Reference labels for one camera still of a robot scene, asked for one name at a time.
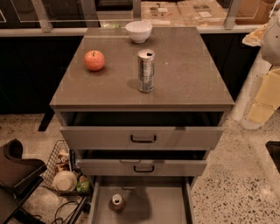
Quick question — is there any top grey drawer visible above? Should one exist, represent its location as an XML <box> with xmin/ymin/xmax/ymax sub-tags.
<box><xmin>61</xmin><ymin>111</ymin><xmax>223</xmax><ymax>151</ymax></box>

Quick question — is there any orange soda can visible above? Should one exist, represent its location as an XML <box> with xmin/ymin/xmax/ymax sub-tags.
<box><xmin>111</xmin><ymin>193</ymin><xmax>125</xmax><ymax>212</ymax></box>

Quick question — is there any black wire basket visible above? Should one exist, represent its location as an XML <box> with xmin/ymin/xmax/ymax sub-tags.
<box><xmin>42</xmin><ymin>140</ymin><xmax>91</xmax><ymax>196</ymax></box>

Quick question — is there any cardboard box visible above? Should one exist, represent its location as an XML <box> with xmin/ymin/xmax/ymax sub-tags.
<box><xmin>141</xmin><ymin>0</ymin><xmax>228</xmax><ymax>26</ymax></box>

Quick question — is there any white bowl in basket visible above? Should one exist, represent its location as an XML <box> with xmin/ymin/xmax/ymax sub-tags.
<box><xmin>52</xmin><ymin>171</ymin><xmax>77</xmax><ymax>192</ymax></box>

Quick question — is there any tall silver can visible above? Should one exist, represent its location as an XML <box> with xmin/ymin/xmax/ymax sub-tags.
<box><xmin>137</xmin><ymin>49</ymin><xmax>155</xmax><ymax>93</ymax></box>

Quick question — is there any grey drawer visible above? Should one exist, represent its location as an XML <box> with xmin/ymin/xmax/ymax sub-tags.
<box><xmin>78</xmin><ymin>150</ymin><xmax>207</xmax><ymax>177</ymax></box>
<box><xmin>61</xmin><ymin>111</ymin><xmax>223</xmax><ymax>151</ymax></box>
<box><xmin>87</xmin><ymin>177</ymin><xmax>195</xmax><ymax>224</ymax></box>

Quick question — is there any bottom grey drawer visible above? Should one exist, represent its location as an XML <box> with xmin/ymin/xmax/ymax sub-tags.
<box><xmin>87</xmin><ymin>177</ymin><xmax>195</xmax><ymax>224</ymax></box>

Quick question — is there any green snack bag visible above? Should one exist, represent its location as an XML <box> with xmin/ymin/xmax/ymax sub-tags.
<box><xmin>76</xmin><ymin>175</ymin><xmax>90</xmax><ymax>193</ymax></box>

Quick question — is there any black chair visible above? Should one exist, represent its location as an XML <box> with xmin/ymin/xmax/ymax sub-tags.
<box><xmin>0</xmin><ymin>139</ymin><xmax>46</xmax><ymax>224</ymax></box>

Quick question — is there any grey drawer cabinet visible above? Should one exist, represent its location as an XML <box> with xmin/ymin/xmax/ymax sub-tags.
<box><xmin>48</xmin><ymin>26</ymin><xmax>235</xmax><ymax>185</ymax></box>

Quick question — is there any black cable on floor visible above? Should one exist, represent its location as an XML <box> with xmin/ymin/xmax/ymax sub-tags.
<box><xmin>51</xmin><ymin>200</ymin><xmax>90</xmax><ymax>224</ymax></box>

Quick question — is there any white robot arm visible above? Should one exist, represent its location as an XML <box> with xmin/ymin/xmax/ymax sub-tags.
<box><xmin>261</xmin><ymin>10</ymin><xmax>280</xmax><ymax>66</ymax></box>

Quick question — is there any middle grey drawer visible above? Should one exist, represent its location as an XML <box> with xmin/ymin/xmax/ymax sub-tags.
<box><xmin>78</xmin><ymin>150</ymin><xmax>207</xmax><ymax>177</ymax></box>

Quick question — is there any red apple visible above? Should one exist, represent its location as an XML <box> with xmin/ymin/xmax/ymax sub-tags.
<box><xmin>84</xmin><ymin>50</ymin><xmax>105</xmax><ymax>72</ymax></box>

